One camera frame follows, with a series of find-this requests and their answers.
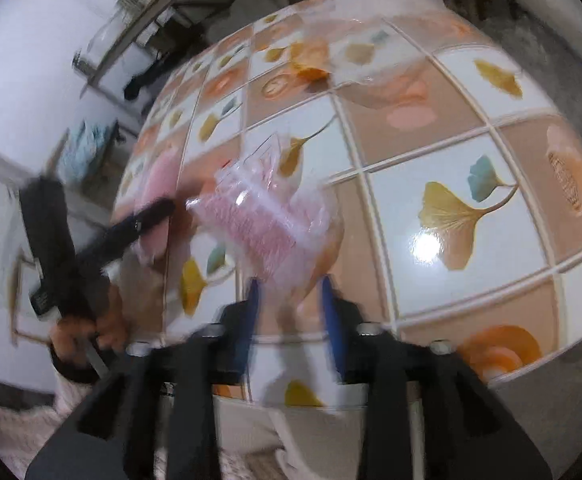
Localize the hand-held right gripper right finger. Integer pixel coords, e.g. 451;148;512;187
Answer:
321;275;554;480

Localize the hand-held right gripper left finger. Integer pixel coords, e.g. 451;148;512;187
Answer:
26;277;262;480

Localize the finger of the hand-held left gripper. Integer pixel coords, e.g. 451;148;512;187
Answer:
73;199;176;273

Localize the pink sponge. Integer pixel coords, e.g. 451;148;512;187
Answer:
133;152;192;266

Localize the clear bag with pink print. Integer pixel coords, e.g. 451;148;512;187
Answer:
186;132;344;306

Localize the person's left hand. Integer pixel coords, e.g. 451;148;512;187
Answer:
50;285;128;373

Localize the floral seat cushion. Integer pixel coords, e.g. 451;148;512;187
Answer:
63;120;112;181

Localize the wooden chair with cushion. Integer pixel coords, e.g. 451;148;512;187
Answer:
46;117;122;186

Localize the black cloth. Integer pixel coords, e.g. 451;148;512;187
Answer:
123;62;172;101

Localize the long grey table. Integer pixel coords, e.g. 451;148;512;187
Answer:
78;0;252;96

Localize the orange crumpled wrapper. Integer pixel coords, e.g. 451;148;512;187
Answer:
291;42;332;81

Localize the clear plastic container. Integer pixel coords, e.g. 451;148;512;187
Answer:
298;0;446;111

